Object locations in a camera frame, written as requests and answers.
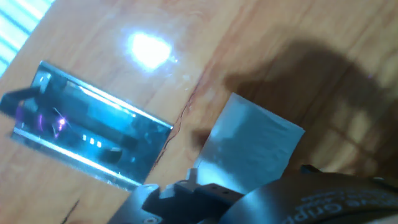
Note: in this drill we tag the white toilet paper roll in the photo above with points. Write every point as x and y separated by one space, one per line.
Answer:
248 143

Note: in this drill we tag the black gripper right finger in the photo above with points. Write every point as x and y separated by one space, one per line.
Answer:
309 169

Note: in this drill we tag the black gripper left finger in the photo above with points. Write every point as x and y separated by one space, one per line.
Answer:
186 202

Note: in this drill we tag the shiny metal toilet paper holder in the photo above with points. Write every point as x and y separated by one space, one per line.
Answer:
93 133

